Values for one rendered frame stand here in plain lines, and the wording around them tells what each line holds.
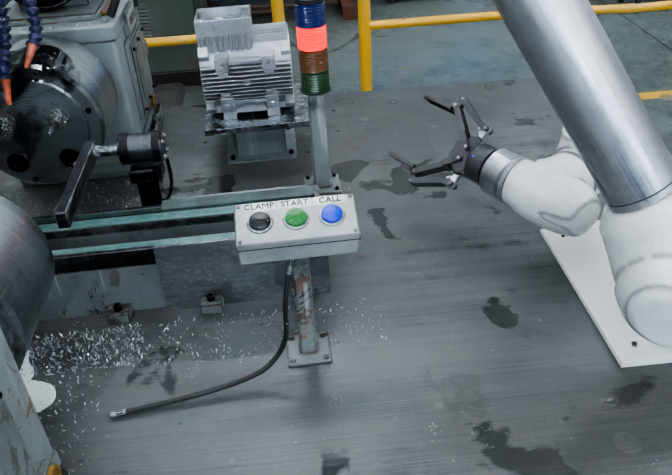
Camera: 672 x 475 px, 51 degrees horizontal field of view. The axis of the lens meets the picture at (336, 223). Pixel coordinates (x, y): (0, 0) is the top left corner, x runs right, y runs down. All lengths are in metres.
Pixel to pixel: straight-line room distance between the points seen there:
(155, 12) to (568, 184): 3.33
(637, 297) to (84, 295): 0.88
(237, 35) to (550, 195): 0.76
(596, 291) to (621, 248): 0.28
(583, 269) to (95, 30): 1.08
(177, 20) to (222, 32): 2.69
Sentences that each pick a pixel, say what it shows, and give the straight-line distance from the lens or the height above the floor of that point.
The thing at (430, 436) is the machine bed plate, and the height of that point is 0.80.
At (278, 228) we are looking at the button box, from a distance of 0.97.
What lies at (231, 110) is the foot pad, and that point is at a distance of 1.60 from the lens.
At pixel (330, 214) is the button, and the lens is 0.97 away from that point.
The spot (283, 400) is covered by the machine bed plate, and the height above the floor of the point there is 0.80.
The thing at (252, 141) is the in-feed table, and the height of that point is 0.84.
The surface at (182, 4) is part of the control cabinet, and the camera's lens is 4.25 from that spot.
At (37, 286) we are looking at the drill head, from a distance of 1.00.
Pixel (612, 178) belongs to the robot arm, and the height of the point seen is 1.12.
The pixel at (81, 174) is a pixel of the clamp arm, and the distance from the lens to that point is 1.27.
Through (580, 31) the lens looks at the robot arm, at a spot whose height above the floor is 1.30.
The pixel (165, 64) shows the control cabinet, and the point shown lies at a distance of 4.37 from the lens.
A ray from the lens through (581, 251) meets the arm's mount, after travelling 1.38.
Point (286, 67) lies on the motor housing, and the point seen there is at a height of 1.04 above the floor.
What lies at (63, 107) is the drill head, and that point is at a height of 1.08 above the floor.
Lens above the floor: 1.59
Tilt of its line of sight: 33 degrees down
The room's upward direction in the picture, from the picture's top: 4 degrees counter-clockwise
